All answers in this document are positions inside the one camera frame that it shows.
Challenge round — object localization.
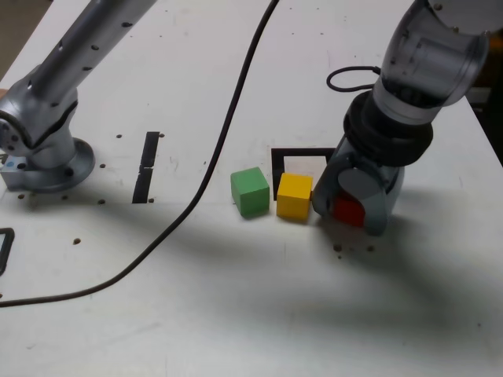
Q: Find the black tape square outline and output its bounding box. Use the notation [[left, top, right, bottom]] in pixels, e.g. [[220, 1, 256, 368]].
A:
[[270, 147, 338, 185]]

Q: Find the black tape strip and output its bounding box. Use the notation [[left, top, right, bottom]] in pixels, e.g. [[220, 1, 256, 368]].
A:
[[131, 131, 161, 204]]

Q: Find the small grey box, blue sticker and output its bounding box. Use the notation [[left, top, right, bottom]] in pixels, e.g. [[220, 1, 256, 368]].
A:
[[0, 155, 28, 190]]

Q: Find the yellow cube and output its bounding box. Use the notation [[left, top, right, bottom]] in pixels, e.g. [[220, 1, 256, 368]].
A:
[[276, 173, 314, 221]]

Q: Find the green cube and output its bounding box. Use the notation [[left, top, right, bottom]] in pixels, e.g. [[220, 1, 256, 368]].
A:
[[229, 167, 271, 218]]

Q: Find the black cable loop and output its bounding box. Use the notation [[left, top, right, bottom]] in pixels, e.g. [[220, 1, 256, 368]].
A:
[[325, 65, 383, 93]]

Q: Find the long black cable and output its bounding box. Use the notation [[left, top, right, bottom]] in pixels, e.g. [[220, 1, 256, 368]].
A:
[[0, 0, 280, 308]]

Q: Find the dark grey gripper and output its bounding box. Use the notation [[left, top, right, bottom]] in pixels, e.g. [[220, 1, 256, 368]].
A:
[[312, 135, 406, 237]]

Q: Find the red cube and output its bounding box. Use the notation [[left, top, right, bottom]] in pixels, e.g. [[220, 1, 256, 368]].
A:
[[332, 191, 367, 229]]

